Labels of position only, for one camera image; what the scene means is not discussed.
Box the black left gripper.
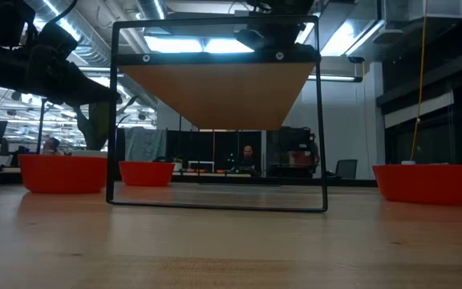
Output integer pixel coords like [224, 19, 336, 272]
[24, 43, 122, 108]

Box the red plastic mini bowl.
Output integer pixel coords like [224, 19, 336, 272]
[118, 161, 176, 188]
[17, 153, 108, 195]
[372, 164, 462, 207]

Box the slanted ceiling light panel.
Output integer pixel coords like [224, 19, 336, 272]
[319, 18, 385, 57]

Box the person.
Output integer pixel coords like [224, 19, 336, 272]
[41, 136, 64, 156]
[237, 144, 259, 176]

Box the narrow ceiling light strip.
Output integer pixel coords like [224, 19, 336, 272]
[307, 74, 363, 83]

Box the grey cloth cover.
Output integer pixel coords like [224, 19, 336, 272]
[124, 127, 168, 163]

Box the black-framed wooden shelf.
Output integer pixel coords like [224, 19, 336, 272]
[105, 14, 329, 214]

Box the wide ceiling light panel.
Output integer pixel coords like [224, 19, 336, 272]
[144, 22, 316, 54]

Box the black equipment rack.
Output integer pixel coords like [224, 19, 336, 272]
[265, 126, 316, 178]

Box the grey ceiling pipe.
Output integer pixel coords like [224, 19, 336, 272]
[136, 0, 168, 21]

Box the black partition cabinet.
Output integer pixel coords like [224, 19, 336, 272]
[165, 129, 262, 177]

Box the white framed box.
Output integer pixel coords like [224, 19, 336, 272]
[188, 160, 215, 173]

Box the dark office chair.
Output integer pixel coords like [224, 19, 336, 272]
[334, 158, 359, 180]

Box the white ceiling box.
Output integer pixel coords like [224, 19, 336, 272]
[383, 0, 462, 21]

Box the silver ventilation duct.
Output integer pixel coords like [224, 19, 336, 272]
[24, 0, 114, 67]

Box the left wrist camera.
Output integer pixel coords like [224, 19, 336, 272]
[34, 22, 80, 61]

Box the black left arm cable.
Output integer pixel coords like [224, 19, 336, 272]
[44, 0, 79, 27]

